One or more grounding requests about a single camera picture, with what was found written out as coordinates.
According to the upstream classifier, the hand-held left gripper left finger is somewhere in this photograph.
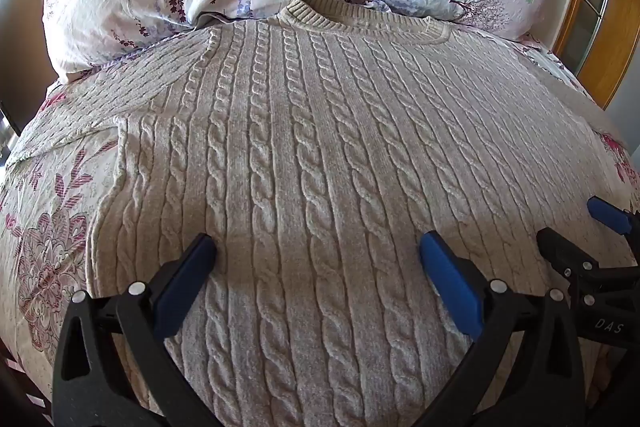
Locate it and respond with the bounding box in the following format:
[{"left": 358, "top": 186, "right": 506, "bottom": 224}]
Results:
[{"left": 52, "top": 233, "right": 218, "bottom": 427}]

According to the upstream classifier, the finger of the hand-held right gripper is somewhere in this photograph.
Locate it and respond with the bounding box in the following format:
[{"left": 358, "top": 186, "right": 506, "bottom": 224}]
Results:
[
  {"left": 587, "top": 196, "right": 640, "bottom": 238},
  {"left": 537, "top": 227, "right": 640, "bottom": 294}
]

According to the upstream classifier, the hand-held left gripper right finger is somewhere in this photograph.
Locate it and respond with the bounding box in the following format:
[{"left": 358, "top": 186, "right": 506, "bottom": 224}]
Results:
[{"left": 418, "top": 230, "right": 586, "bottom": 427}]

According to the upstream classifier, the cream cable-knit sweater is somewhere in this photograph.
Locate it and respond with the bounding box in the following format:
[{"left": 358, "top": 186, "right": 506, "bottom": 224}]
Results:
[{"left": 5, "top": 0, "right": 623, "bottom": 427}]

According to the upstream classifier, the floral bed sheet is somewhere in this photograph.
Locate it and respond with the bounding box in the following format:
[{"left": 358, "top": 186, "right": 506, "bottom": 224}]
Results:
[{"left": 0, "top": 24, "right": 640, "bottom": 427}]

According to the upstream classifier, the wooden cabinet with glass panel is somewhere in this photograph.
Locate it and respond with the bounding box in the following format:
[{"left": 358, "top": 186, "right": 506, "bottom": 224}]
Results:
[{"left": 550, "top": 0, "right": 640, "bottom": 110}]

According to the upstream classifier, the dark object with metal part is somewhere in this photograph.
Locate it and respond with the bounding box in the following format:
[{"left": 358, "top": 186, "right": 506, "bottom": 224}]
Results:
[{"left": 0, "top": 101, "right": 22, "bottom": 154}]

